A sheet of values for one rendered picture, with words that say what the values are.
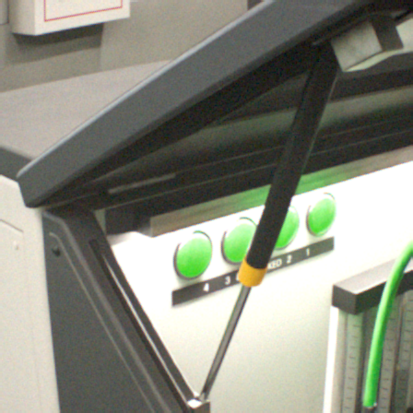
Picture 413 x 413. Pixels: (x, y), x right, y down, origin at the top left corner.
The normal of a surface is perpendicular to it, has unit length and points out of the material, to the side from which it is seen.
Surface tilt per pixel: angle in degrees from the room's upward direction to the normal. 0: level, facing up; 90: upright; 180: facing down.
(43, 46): 90
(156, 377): 43
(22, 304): 90
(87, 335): 90
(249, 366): 90
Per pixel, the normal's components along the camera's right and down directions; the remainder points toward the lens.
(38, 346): -0.76, 0.22
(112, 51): 0.74, 0.22
